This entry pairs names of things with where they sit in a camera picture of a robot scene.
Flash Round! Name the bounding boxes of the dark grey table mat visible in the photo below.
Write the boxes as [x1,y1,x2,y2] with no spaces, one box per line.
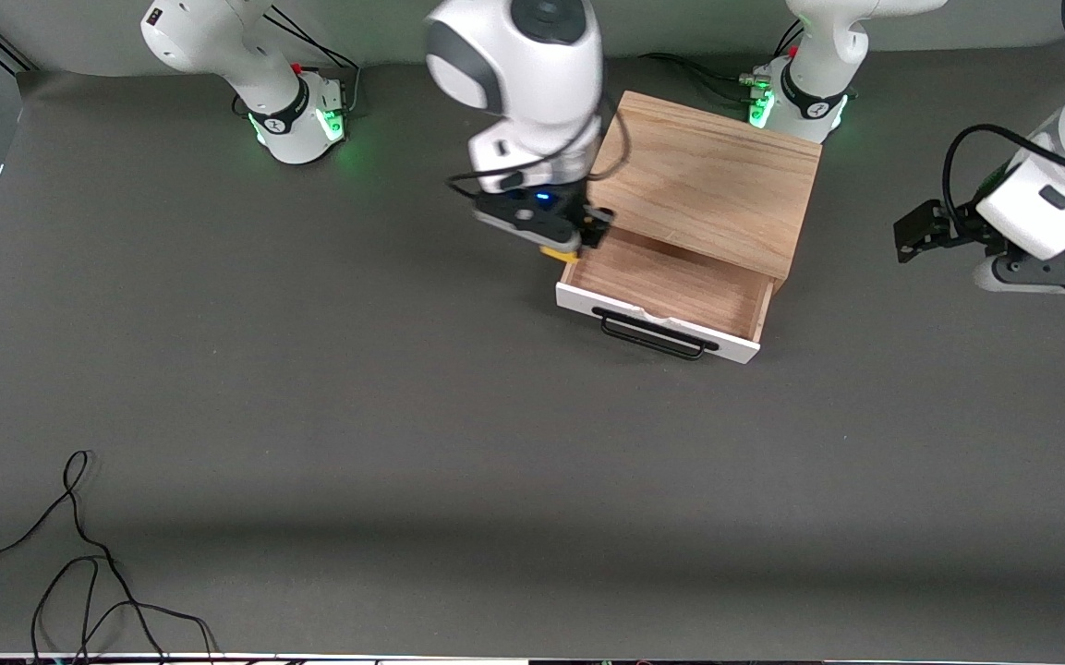
[0,42,1065,659]

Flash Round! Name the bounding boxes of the black right arm base cables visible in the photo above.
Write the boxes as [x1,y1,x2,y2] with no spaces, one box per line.
[232,5,363,117]

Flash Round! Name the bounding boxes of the black arm base cables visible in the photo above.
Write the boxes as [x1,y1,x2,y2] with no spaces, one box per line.
[638,23,805,107]
[232,5,363,117]

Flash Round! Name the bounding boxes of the black left arm base cables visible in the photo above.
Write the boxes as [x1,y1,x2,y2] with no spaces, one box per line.
[638,23,805,107]

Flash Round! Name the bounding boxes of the thin black loose cable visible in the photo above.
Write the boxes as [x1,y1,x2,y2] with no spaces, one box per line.
[30,554,221,662]
[0,450,117,616]

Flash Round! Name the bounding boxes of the white-front drawer with black handle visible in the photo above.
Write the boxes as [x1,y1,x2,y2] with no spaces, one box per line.
[556,226,776,364]

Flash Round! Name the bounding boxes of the wooden drawer cabinet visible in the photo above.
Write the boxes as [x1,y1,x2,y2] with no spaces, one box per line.
[586,90,822,281]

